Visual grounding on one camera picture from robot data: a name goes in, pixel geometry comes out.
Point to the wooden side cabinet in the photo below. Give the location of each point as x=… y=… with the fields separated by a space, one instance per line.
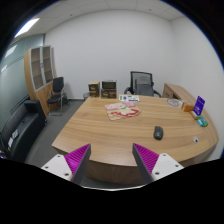
x=177 y=92

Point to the grey waste bin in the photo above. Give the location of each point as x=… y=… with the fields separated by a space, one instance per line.
x=85 y=96

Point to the round coiled item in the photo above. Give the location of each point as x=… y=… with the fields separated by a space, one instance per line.
x=174 y=102

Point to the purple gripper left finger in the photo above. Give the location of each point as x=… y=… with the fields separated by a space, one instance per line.
x=70 y=167

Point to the white green sheet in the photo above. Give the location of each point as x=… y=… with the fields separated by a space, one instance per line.
x=129 y=98

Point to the wooden bookshelf cabinet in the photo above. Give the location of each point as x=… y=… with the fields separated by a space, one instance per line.
x=39 y=74

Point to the purple standing card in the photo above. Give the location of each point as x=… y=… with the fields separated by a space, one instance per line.
x=199 y=105

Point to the ceiling light panel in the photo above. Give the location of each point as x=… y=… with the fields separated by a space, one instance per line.
x=26 y=27

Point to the small brown cardboard box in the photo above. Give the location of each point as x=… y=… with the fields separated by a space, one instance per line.
x=94 y=88

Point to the wooden office desk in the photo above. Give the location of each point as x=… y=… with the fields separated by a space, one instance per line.
x=111 y=142

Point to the green teal small pack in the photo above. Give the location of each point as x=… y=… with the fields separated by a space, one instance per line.
x=202 y=122

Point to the large dark printed box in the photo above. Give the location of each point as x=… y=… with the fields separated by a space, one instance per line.
x=108 y=89

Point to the black mesh office chair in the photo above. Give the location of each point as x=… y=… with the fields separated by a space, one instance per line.
x=141 y=83

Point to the small white round object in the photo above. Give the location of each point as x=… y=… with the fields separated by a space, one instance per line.
x=195 y=139

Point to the black computer mouse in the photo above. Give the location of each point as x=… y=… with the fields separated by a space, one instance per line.
x=158 y=133

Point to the black leather sofa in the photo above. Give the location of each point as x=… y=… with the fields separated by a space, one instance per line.
x=21 y=130

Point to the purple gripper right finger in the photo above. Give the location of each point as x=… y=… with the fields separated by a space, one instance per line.
x=153 y=166

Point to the black visitor chair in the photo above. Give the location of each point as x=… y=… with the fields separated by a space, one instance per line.
x=57 y=92

